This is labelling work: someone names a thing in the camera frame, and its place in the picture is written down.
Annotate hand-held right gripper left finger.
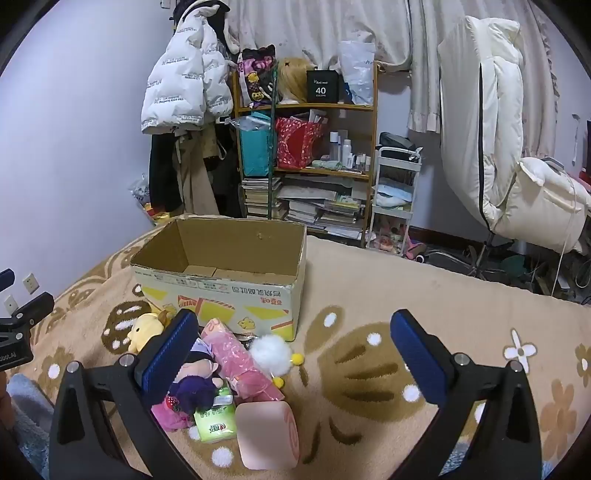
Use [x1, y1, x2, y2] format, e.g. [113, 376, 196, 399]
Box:
[48, 308, 200, 480]

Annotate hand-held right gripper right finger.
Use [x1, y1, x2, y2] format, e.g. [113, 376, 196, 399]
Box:
[389, 309, 543, 480]

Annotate yellow plush toy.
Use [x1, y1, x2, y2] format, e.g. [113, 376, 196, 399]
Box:
[127, 311, 174, 355]

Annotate white-haired blindfolded plush doll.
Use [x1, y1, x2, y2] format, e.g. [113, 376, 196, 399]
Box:
[168, 338, 223, 414]

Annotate magenta bear plush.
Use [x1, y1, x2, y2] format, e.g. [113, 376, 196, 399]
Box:
[151, 394, 195, 432]

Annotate pink plastic-wrapped plush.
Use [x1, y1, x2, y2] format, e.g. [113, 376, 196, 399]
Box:
[199, 318, 284, 404]

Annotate printed cardboard box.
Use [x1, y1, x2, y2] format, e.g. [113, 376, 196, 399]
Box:
[130, 217, 308, 343]

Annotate grey fuzzy cloth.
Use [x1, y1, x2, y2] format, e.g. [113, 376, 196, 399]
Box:
[8, 374, 56, 462]

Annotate beige floral blanket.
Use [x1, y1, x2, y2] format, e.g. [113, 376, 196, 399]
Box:
[14, 215, 591, 480]

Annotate green tissue pack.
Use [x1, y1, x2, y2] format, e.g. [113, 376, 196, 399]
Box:
[193, 387, 238, 445]

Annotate white pompom toy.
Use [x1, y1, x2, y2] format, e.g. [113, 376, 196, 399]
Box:
[249, 333, 305, 388]

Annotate metal chair base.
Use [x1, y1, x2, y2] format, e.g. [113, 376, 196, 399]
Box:
[425, 231, 509, 280]

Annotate pink toys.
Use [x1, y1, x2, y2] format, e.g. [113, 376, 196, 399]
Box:
[376, 217, 407, 252]

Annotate pile of snack packets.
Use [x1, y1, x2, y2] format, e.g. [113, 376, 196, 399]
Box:
[129, 175, 171, 225]

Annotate beige hanging coat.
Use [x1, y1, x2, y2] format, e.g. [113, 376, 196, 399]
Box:
[173, 124, 223, 217]

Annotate black hanging coat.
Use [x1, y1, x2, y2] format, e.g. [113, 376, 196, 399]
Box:
[148, 124, 185, 227]

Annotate stacks of books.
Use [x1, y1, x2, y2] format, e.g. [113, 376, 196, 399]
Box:
[240, 174, 368, 234]

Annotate black hanging garment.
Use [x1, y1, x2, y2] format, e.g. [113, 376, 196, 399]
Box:
[208, 117, 244, 219]

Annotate white trolley cart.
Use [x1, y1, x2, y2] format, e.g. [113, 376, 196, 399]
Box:
[365, 145, 423, 257]

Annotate row of white cosmetic bottles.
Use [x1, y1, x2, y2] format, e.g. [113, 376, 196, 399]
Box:
[329, 129, 372, 171]

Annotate teal bag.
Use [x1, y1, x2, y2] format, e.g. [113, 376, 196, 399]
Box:
[238, 111, 275, 178]

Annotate green pole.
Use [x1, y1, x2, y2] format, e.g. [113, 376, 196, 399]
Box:
[267, 60, 280, 220]

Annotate red gift bag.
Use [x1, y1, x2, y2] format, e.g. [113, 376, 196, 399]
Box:
[276, 115, 326, 169]

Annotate cream puffer coat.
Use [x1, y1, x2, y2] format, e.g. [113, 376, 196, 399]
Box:
[436, 16, 591, 254]

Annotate wooden shelf unit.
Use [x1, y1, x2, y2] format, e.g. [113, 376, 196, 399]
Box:
[231, 60, 379, 247]

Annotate white printed puffer jacket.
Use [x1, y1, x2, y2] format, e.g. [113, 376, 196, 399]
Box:
[141, 0, 235, 136]

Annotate black box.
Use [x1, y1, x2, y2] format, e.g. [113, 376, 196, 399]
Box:
[306, 69, 340, 104]

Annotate clear plastic bag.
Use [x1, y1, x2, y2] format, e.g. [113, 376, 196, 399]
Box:
[338, 41, 377, 106]

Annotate black patterned tote bag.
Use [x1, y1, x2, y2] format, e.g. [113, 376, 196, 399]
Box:
[238, 45, 278, 109]

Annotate blonde wig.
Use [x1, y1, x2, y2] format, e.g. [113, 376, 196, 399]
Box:
[277, 58, 311, 104]

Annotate cream curtain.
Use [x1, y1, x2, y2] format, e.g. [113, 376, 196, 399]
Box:
[226, 0, 559, 158]

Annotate white cable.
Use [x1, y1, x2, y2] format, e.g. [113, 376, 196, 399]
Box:
[549, 175, 585, 296]

